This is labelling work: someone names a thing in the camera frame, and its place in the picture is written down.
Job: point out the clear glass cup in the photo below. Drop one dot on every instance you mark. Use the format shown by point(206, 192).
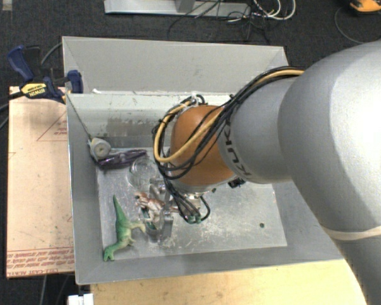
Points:
point(141, 172)

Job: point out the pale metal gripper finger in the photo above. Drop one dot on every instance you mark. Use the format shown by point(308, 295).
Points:
point(152, 223)
point(167, 227)

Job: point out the green toy dinosaur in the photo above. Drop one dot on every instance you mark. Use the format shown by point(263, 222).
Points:
point(122, 227)

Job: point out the brown cardboard board, red print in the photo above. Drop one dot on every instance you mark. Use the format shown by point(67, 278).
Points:
point(38, 183)

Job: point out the grey and white roll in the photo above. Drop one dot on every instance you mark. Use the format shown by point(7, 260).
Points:
point(100, 148)

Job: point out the brown and white toy animal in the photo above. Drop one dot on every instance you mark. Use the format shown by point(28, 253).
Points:
point(149, 202)

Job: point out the grey metal bin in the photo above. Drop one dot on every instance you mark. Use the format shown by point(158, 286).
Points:
point(235, 221)

